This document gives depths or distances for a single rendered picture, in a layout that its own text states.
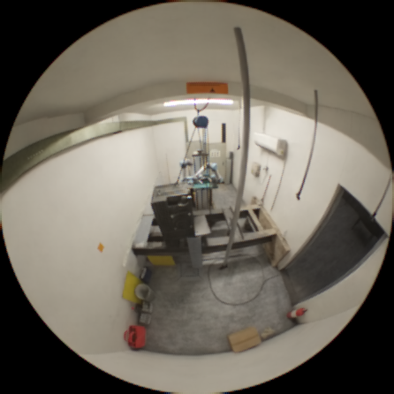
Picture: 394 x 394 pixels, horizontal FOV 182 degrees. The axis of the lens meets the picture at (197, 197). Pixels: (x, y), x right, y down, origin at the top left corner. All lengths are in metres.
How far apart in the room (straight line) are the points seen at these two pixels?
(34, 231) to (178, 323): 2.26
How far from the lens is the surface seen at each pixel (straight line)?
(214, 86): 1.39
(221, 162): 4.62
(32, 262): 1.26
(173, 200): 1.56
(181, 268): 2.64
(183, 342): 2.50
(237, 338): 2.25
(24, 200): 1.22
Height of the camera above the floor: 2.42
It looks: 34 degrees down
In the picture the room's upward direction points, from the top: 4 degrees counter-clockwise
